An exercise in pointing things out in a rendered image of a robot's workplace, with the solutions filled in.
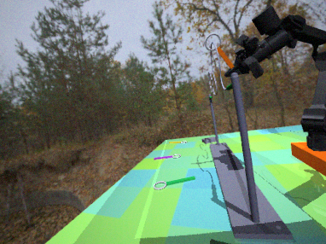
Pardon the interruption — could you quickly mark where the green handle with grey loop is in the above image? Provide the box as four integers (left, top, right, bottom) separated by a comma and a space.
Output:
153, 177, 195, 189

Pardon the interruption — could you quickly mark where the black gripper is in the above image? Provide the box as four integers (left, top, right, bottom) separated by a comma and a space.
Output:
224, 40, 274, 78

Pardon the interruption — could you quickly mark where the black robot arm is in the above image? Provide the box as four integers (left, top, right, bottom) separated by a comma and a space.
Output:
236, 6, 326, 152

